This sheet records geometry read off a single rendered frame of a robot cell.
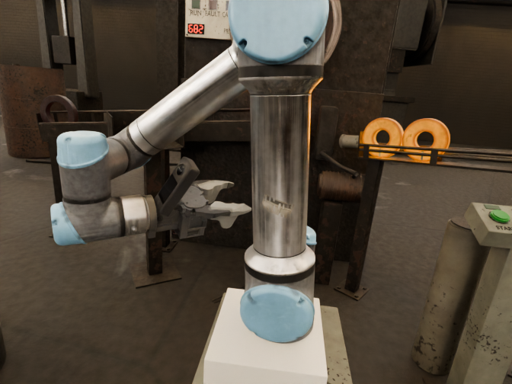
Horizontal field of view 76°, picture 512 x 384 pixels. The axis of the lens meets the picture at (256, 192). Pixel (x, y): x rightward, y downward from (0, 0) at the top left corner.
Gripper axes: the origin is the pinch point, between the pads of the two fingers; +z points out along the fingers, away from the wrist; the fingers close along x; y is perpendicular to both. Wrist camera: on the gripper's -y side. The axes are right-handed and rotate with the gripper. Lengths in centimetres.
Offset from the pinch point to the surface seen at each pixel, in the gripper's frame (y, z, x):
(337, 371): 23.4, 12.7, 34.0
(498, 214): -7, 57, 27
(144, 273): 84, -6, -51
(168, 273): 82, 4, -47
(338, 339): 25.7, 19.6, 27.5
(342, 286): 69, 73, -6
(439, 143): -6, 81, -7
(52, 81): 97, -33, -321
